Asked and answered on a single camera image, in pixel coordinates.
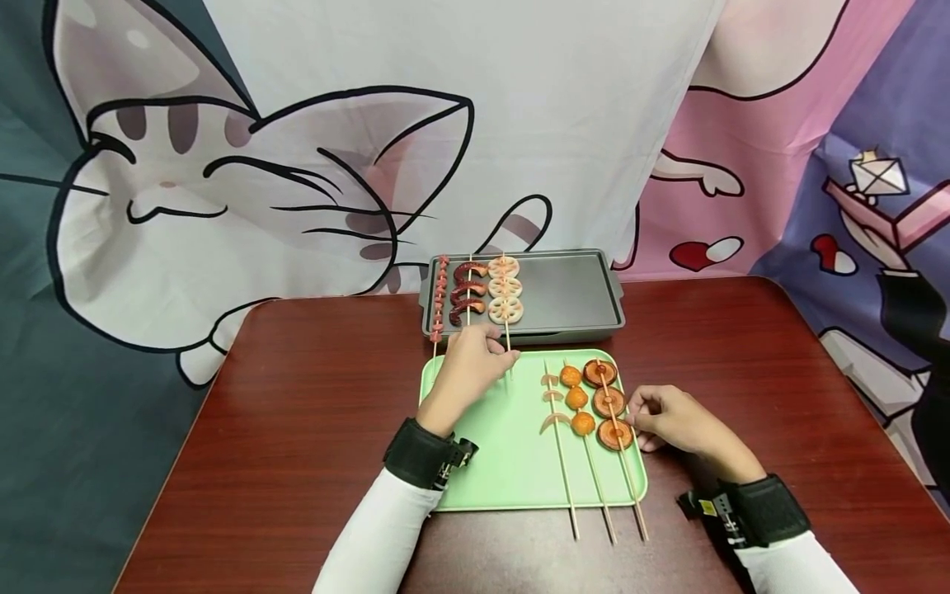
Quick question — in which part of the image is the light green plastic tray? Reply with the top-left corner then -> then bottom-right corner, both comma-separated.
419,347 -> 649,513

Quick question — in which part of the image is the brown mushroom skewer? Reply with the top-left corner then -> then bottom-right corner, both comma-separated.
581,356 -> 651,544

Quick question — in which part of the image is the person's left forearm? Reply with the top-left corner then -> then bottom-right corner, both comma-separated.
312,467 -> 445,594

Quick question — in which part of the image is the lotus root slice skewer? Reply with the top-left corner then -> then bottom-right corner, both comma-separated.
487,252 -> 525,383

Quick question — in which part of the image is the pale crescent slice skewer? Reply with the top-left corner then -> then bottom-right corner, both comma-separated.
538,360 -> 581,543

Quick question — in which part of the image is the grey metal baking tray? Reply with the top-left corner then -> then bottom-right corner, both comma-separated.
418,248 -> 626,346

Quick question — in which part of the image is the person's left hand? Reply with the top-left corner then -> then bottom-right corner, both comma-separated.
416,323 -> 522,439

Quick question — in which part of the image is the small red sausage skewer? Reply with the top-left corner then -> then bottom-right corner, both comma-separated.
430,255 -> 453,361

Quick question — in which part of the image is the person's right hand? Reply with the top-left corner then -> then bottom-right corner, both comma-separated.
625,384 -> 768,486

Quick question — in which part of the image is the orange ball skewer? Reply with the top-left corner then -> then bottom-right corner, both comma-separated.
557,360 -> 618,546

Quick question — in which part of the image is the black wrist band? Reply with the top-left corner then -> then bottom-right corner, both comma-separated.
676,473 -> 812,552
382,417 -> 481,493

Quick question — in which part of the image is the person's right forearm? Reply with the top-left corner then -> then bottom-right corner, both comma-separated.
733,530 -> 862,594

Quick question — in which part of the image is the curved dark red sausage skewer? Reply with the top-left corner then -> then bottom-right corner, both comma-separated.
448,254 -> 491,331

